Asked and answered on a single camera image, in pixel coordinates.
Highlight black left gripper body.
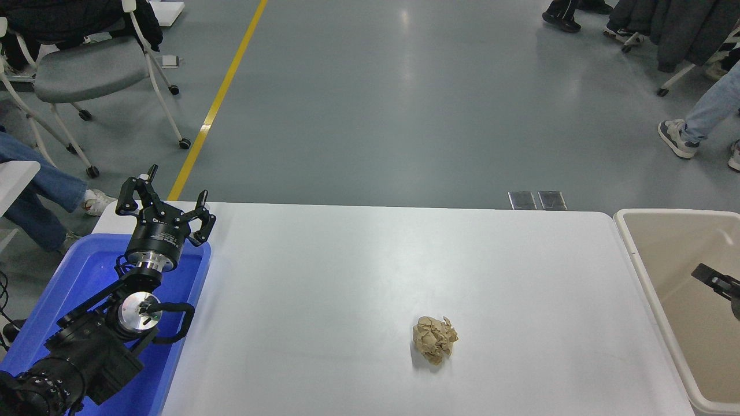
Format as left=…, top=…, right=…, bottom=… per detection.
left=125, top=202, right=195, bottom=262

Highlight large pale plastic bin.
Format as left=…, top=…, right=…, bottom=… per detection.
left=613, top=209, right=740, bottom=416

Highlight blue plastic tray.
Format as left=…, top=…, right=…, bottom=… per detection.
left=0, top=233, right=213, bottom=416

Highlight seated person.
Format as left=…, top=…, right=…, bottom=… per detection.
left=0, top=130, right=118, bottom=255

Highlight small white side table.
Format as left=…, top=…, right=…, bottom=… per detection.
left=0, top=161, right=42, bottom=218

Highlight grey wheeled chair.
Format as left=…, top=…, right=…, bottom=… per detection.
left=0, top=0, right=192, bottom=179

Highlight walking person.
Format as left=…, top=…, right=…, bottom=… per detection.
left=657, top=58, right=740, bottom=173

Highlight white flat board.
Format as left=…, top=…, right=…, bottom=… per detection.
left=149, top=0, right=186, bottom=27

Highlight black jacket on chair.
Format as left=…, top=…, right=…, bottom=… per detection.
left=0, top=0, right=164, bottom=54

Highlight dark grey coats on chair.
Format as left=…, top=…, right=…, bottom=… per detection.
left=607, top=0, right=740, bottom=73

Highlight crumpled tan paper ball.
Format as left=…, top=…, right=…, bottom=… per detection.
left=413, top=316, right=459, bottom=366

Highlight person with black shoes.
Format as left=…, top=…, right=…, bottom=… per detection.
left=542, top=0, right=615, bottom=34

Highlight thin black floor cable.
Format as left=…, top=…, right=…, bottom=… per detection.
left=0, top=269, right=11, bottom=347

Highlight white wheeled chair frame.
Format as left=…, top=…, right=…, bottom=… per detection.
left=621, top=26, right=740, bottom=98

